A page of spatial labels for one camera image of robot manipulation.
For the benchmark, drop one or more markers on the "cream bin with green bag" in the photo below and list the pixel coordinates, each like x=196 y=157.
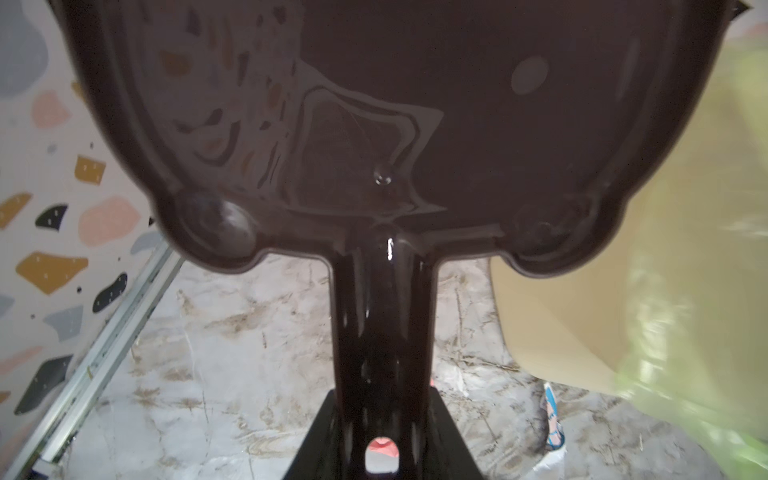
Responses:
x=672 y=315

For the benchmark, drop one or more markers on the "white blue paper scrap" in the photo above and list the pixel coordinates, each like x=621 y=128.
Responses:
x=551 y=466

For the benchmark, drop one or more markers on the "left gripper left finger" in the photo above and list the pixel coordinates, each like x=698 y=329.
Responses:
x=318 y=455

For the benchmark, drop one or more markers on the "left aluminium corner post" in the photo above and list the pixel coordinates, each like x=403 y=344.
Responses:
x=41 y=453

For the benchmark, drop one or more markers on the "dark brown plastic dustpan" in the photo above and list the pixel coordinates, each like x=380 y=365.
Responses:
x=385 y=138

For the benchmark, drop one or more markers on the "pink paper scrap left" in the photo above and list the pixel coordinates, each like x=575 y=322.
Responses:
x=382 y=456

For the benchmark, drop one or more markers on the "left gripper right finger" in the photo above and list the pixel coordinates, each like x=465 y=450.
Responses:
x=448 y=457

